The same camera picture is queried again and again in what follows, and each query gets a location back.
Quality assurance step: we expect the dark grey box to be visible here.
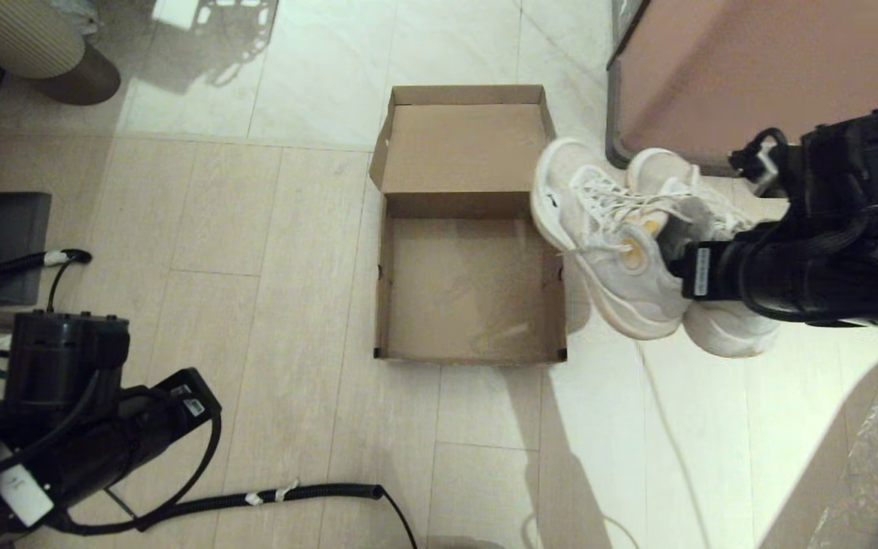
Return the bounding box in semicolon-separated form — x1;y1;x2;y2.
0;192;53;306

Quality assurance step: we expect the brown cardboard shoe box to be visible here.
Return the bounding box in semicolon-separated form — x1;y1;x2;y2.
369;84;568;362

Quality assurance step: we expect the crumpled clear plastic bag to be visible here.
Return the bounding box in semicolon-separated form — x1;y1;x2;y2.
50;0;101;37

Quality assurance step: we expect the ribbed beige round pouf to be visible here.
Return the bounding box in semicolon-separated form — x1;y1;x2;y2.
0;0;121;106

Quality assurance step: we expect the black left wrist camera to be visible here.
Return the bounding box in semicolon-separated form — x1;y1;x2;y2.
5;311;131;414

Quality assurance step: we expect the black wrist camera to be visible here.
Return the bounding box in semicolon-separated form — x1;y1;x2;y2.
5;311;131;414
797;107;878;223

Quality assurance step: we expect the pink cabinet with grey base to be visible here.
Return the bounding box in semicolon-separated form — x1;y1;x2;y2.
605;0;878;180

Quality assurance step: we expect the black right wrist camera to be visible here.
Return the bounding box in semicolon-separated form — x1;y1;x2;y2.
797;107;878;223

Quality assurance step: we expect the white lace-up sneaker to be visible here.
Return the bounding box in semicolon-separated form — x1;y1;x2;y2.
530;137;690;341
626;147;783;359

